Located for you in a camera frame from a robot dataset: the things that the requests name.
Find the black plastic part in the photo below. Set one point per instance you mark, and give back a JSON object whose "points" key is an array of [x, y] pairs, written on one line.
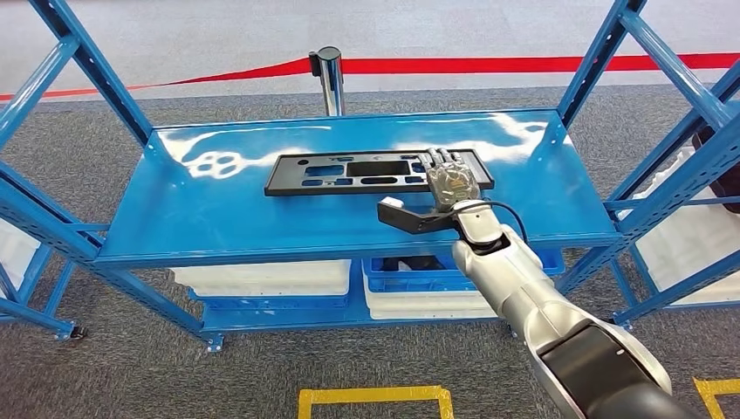
{"points": [[410, 264]]}

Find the black panel part with cutouts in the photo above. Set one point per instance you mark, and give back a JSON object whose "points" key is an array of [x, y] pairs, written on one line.
{"points": [[289, 182]]}

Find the chrome stanchion post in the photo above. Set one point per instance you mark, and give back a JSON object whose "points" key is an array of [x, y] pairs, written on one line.
{"points": [[330, 81]]}

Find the black plastic crate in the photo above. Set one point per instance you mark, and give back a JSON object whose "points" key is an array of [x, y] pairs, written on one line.
{"points": [[725, 179]]}

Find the blue plastic crate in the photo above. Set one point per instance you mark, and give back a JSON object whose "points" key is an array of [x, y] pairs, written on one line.
{"points": [[404, 280]]}

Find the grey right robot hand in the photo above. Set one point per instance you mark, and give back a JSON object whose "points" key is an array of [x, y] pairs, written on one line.
{"points": [[454, 182]]}

